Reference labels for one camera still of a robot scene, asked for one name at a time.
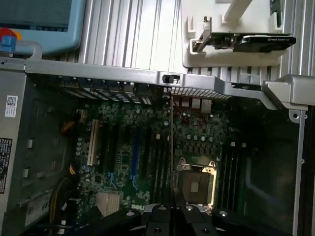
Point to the black case latch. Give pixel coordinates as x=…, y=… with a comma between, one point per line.
x=169, y=78

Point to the silver finned heat sink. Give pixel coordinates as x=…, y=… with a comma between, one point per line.
x=108, y=204

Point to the silver CPU socket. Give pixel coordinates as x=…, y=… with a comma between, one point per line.
x=195, y=186

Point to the grey metal PC case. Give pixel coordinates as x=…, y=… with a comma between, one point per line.
x=98, y=70

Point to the black Nvidia graphics card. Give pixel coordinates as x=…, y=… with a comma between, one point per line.
x=261, y=43

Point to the RAM slot white latches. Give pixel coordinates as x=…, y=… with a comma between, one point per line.
x=230, y=177
x=165, y=169
x=155, y=167
x=241, y=177

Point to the large silver port block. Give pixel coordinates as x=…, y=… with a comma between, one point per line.
x=206, y=105

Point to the white parts rack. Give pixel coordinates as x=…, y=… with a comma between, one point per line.
x=221, y=57

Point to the white expansion slot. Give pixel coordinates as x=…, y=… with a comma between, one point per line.
x=92, y=145

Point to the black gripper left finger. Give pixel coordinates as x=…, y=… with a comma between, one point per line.
x=160, y=221

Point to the green circuit board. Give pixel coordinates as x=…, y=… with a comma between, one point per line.
x=276, y=12

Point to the labelled power supply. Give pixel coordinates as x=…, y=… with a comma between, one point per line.
x=13, y=127

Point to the white power connector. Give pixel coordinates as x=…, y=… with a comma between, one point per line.
x=80, y=116

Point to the RAM slot black latches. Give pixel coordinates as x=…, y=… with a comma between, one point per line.
x=169, y=157
x=160, y=169
x=236, y=177
x=225, y=177

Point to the red emergency stop button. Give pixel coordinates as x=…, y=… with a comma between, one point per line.
x=7, y=31

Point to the green Dell motherboard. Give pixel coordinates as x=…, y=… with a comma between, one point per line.
x=204, y=127

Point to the blue expansion slot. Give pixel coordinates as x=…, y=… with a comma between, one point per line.
x=135, y=152

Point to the blue grey teach pendant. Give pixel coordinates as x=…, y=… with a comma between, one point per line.
x=49, y=24

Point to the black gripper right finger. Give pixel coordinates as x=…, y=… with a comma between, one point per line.
x=192, y=221

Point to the long black expansion slot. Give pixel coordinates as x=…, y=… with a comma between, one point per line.
x=103, y=147
x=113, y=150
x=148, y=150

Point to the small silver USB port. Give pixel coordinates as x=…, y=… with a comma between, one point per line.
x=196, y=103
x=185, y=102

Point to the short black expansion slot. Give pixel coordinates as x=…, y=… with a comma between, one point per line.
x=126, y=132

